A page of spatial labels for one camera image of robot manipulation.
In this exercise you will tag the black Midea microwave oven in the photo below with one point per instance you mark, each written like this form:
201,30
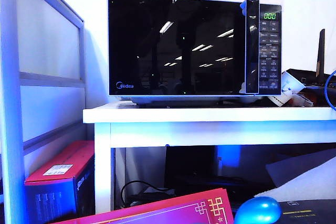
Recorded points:
170,51

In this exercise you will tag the black white microwave oven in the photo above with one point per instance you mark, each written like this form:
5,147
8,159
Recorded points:
270,51

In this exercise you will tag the white table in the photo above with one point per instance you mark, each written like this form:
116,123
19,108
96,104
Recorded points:
183,129

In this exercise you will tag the pink gift box gold pattern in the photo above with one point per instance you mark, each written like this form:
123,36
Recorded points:
157,212

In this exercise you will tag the white paper cup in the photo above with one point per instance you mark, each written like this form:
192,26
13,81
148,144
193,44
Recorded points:
291,83

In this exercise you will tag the frosted office partition panel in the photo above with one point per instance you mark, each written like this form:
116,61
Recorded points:
47,37

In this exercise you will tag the small white red box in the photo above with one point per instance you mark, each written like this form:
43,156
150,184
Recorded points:
304,100

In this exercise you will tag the glossy blue egg-shaped object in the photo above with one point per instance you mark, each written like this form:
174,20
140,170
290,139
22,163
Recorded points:
257,211

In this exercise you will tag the red and black cardboard box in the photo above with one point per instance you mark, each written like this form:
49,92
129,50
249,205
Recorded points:
51,195

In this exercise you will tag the dark red box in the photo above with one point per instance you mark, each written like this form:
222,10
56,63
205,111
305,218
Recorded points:
325,100

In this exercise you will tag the black router with antenna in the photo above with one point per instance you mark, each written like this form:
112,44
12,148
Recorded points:
321,48

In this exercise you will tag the white foam sheet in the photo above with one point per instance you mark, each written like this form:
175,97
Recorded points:
309,179

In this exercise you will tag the black box gold print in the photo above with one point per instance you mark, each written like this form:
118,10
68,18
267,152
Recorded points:
309,213

